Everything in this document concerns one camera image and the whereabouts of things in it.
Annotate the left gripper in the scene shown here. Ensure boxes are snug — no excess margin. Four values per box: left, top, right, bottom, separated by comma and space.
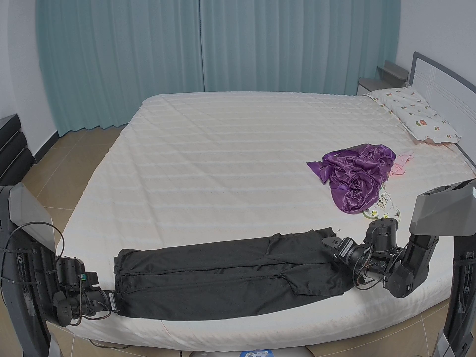
84, 290, 122, 316

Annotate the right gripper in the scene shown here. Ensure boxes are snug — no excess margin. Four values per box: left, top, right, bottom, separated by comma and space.
322, 238, 363, 268

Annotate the black T-shirt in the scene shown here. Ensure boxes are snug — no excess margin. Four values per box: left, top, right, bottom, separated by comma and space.
113, 227, 354, 318

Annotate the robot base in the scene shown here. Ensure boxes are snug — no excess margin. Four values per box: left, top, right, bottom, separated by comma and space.
190, 350, 298, 357

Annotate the bed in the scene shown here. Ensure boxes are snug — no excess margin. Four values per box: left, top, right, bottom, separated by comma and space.
46, 52, 476, 349

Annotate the white printed garment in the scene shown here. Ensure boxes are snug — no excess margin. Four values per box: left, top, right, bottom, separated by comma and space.
362, 186, 400, 220

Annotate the purple satin garment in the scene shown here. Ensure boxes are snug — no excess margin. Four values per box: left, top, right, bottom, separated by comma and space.
307, 144, 396, 213

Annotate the pink garment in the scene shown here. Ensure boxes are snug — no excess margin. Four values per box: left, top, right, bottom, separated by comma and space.
388, 152, 415, 176

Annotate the white printed pillow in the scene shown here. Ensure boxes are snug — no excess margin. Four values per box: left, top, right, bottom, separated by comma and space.
364, 86, 462, 144

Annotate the grey bedside table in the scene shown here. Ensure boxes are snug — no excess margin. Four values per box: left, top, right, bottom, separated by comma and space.
358, 60, 410, 96

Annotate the black chest of drawers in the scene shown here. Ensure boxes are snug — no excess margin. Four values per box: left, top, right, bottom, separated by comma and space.
0, 114, 36, 187

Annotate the blue-green curtain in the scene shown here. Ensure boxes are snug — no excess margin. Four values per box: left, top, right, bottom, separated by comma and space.
35, 0, 402, 135

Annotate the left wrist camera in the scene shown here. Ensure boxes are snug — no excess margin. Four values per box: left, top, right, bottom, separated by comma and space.
76, 271, 98, 288

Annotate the black cable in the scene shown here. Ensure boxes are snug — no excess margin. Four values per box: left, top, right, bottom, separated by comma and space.
0, 222, 66, 274

